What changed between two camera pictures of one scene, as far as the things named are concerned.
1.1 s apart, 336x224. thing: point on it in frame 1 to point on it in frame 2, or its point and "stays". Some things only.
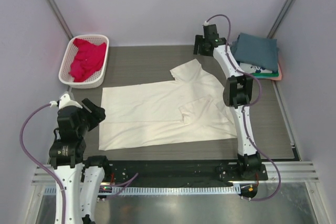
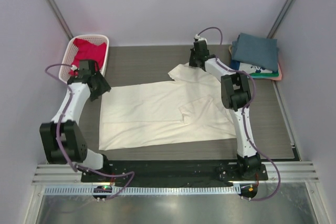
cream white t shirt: (192, 108) stays
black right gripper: (199, 39) to (191, 63)
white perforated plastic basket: (70, 52) stays
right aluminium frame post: (284, 8) stays
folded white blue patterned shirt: (248, 68) stays
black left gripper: (96, 115) to (103, 88)
